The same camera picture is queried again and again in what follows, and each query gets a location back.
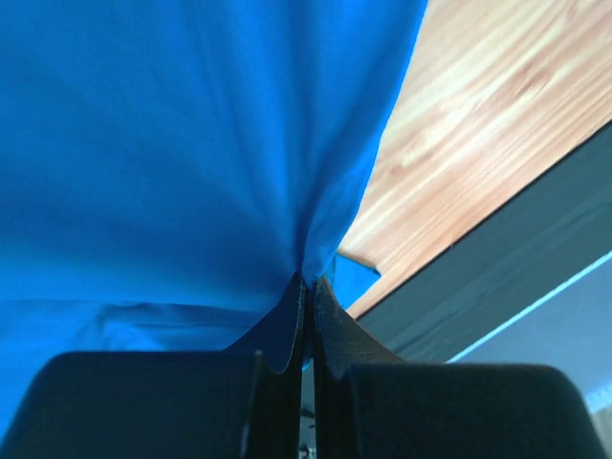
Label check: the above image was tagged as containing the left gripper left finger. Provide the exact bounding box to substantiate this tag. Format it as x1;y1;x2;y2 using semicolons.
1;275;306;458

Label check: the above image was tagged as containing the blue t-shirt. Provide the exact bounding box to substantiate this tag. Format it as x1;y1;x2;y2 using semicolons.
0;0;430;355

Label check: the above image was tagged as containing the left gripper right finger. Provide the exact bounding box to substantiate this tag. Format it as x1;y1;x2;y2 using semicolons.
313;280;603;458

